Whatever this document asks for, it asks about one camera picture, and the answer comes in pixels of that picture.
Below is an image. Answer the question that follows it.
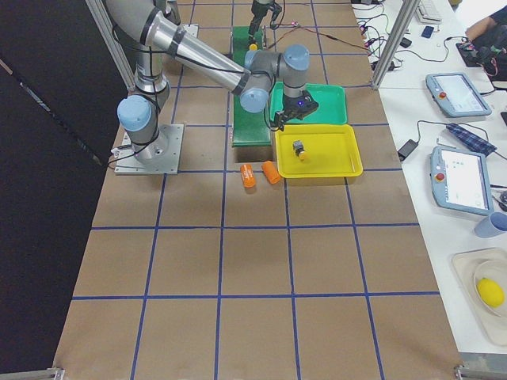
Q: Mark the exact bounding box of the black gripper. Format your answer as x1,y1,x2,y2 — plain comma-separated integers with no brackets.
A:
273,95,300,131
248,0,282,41

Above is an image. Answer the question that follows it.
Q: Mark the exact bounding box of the plain orange cylinder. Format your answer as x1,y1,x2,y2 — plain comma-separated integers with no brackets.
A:
261,161,281,184

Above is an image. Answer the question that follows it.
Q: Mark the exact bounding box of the orange cylinder with 4680 text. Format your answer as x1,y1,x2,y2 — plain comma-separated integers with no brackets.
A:
240,164,257,188

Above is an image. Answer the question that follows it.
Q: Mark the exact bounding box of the green conveyor belt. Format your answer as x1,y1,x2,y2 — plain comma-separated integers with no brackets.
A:
232,26,271,148

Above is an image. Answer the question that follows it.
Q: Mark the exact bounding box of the green plastic tray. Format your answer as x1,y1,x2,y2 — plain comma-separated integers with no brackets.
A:
266,82,348,125

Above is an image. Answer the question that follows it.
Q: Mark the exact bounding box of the yellow plastic tray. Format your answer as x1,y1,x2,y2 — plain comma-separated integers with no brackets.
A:
275,124,363,179

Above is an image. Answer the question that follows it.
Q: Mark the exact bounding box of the black power adapter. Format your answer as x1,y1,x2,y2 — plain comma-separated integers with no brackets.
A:
397,139,418,162

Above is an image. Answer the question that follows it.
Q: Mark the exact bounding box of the white keyboard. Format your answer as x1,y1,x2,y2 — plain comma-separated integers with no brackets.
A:
415,0,442,25

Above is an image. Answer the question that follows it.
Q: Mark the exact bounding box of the blue phone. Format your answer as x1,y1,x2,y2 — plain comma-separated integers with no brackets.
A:
421,25,434,39

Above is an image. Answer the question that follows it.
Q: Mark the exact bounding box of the far blue teach pendant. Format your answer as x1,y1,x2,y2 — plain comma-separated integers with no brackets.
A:
425,72,492,118

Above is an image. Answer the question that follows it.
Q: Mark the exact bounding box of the blue teach pendant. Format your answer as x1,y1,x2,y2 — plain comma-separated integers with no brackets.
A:
430,146,494,216
425,72,492,118

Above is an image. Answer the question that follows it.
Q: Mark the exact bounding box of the blue plaid cloth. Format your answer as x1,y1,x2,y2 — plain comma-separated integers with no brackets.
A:
446,123,497,156

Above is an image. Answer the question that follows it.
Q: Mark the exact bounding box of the near blue teach pendant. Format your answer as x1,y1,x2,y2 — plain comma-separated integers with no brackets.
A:
430,146,494,216

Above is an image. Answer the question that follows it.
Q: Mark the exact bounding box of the person in dark clothes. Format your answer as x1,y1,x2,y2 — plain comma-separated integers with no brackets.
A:
465,6,506,51

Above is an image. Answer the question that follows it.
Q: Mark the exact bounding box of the beige tray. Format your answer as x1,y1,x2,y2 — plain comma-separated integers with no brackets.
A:
452,247,506,347

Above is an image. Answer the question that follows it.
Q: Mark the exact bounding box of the blue plastic cup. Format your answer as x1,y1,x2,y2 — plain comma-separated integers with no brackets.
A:
474,212,507,238

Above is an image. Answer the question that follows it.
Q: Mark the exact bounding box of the white bowl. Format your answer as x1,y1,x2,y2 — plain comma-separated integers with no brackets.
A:
473,259,506,317

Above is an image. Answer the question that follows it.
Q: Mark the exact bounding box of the yellow lemon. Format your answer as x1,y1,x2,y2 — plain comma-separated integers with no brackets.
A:
476,278,505,308

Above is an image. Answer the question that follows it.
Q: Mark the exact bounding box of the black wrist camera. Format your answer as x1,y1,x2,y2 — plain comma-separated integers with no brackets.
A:
296,90,319,120

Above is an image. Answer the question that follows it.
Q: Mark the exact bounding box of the red black wire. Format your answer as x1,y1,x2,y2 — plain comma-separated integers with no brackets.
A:
265,22,373,53

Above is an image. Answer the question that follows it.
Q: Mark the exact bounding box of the aluminium frame post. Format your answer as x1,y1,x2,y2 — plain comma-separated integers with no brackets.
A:
86,0,135,93
372,0,419,89

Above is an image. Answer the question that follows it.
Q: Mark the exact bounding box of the rear aluminium frame post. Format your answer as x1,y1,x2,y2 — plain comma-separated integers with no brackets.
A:
86,0,135,93

